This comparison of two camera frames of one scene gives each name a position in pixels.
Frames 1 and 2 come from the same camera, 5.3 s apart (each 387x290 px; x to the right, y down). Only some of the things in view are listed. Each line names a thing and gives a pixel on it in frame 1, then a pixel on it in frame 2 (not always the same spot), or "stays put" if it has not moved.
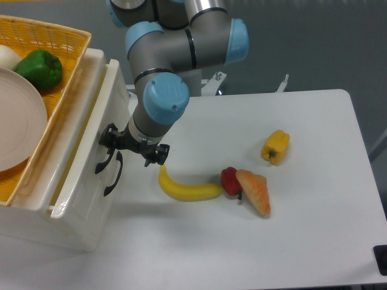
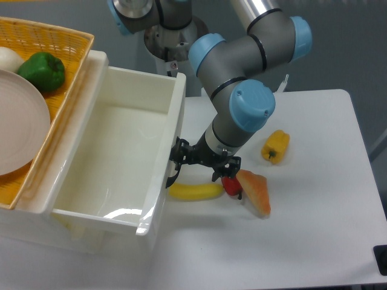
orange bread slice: [257, 186] stays put
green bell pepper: [42, 69] stays put
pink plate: [23, 124] stays put
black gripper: [112, 138] -> [182, 153]
